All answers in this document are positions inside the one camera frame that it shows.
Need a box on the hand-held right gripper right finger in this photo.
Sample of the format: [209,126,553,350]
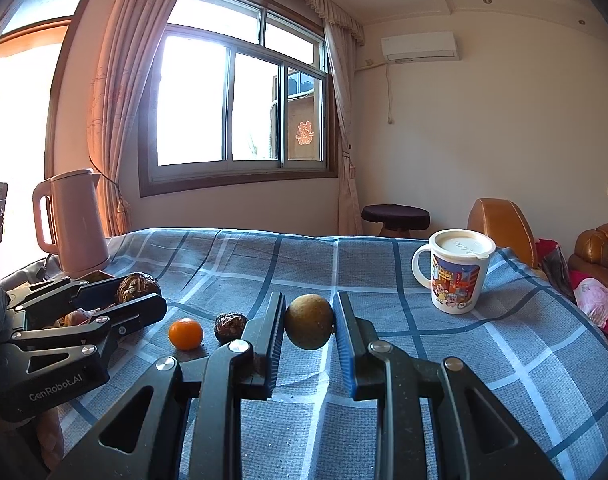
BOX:
[332,291,564,480]

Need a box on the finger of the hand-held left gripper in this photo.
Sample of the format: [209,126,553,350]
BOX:
[6,275,124,330]
[1,294,167,361]

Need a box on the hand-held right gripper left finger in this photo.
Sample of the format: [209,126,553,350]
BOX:
[49,291,289,480]

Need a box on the dark water chestnut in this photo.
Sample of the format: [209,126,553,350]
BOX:
[214,312,249,346]
[115,272,162,305]

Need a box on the small brown round fruit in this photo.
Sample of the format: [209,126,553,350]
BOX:
[284,294,335,351]

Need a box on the orange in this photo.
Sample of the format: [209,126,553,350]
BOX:
[168,318,205,351]

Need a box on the pink electric kettle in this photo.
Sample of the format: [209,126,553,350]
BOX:
[32,169,110,278]

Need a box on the blue plaid tablecloth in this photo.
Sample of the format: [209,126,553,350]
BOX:
[0,227,608,480]

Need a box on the white cartoon print mug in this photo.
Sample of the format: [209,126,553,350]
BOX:
[411,229,497,315]

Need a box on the dark round stool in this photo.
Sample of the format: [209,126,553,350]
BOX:
[361,204,431,238]

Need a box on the wooden framed glass door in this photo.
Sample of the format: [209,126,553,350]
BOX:
[0,0,110,281]

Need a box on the brown leather armchair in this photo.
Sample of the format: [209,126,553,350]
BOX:
[467,198,539,268]

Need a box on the pink curtain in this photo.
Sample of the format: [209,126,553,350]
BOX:
[324,20,365,236]
[86,0,199,238]

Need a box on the sliding glass window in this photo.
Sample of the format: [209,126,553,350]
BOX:
[139,0,339,198]

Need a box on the red cloth bag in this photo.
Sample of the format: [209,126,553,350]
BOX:
[536,239,577,306]

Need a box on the pink floral cushion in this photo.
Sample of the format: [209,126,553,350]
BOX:
[574,270,608,328]

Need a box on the white air conditioner pipe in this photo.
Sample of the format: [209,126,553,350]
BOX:
[384,62,397,127]

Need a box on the brown leather sofa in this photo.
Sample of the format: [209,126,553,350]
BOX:
[568,222,608,311]

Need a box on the white air conditioner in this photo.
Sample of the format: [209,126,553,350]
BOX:
[380,31,458,63]

